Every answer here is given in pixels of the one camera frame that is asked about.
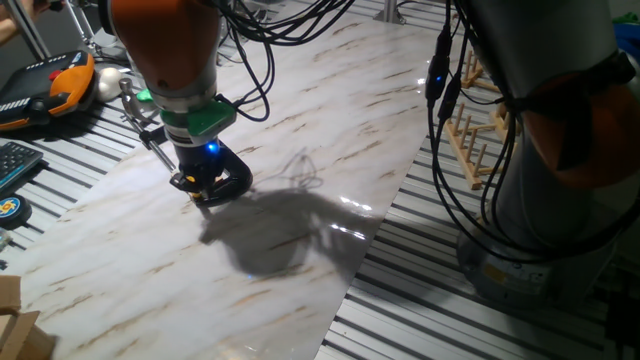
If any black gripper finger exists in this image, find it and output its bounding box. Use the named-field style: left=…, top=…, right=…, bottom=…
left=199, top=180, right=224, bottom=201
left=169, top=173, right=199, bottom=194

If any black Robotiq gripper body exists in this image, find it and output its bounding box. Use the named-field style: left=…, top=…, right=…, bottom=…
left=177, top=139, right=236, bottom=189

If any brass valve with yellow lever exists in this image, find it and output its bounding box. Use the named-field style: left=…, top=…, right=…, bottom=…
left=182, top=172, right=206, bottom=204

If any person forearm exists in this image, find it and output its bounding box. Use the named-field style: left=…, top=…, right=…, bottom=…
left=0, top=0, right=51, bottom=44

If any black metal C-clamp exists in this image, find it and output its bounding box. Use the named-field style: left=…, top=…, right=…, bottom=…
left=139, top=127, right=255, bottom=209

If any white marble pattern sheet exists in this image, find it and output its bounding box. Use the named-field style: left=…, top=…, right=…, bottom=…
left=0, top=8, right=454, bottom=360

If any white egg shaped object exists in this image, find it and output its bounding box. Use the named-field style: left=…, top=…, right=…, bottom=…
left=96, top=66, right=125, bottom=104

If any orange black teach pendant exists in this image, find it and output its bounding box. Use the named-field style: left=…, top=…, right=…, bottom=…
left=0, top=49, right=97, bottom=132

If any black computer keyboard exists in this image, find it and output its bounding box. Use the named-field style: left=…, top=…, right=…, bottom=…
left=0, top=141, right=45, bottom=194

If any round black tape measure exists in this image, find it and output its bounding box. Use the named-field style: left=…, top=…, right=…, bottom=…
left=0, top=194, right=34, bottom=231

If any black filament spool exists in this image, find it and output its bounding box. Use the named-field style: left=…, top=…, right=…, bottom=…
left=97, top=0, right=114, bottom=37

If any thin metal rod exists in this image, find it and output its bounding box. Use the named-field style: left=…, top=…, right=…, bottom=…
left=64, top=0, right=107, bottom=57

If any aluminium profile beam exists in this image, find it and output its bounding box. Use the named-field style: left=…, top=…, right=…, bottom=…
left=4, top=0, right=51, bottom=61
left=372, top=0, right=407, bottom=25

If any open brown cardboard box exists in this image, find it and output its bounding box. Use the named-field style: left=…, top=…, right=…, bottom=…
left=0, top=274, right=57, bottom=360

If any wooden dish rack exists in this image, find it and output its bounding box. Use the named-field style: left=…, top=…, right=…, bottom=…
left=444, top=39, right=521, bottom=191

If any blue plastic bag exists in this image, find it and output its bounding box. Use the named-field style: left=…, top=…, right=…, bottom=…
left=613, top=22, right=640, bottom=56

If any green gripper mount plate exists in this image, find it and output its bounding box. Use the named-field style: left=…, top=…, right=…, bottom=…
left=135, top=88, right=238, bottom=141

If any hammer with wooden handle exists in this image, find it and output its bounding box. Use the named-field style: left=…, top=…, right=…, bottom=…
left=118, top=77, right=157, bottom=126

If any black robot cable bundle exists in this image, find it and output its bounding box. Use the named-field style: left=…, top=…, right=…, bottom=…
left=214, top=0, right=640, bottom=264

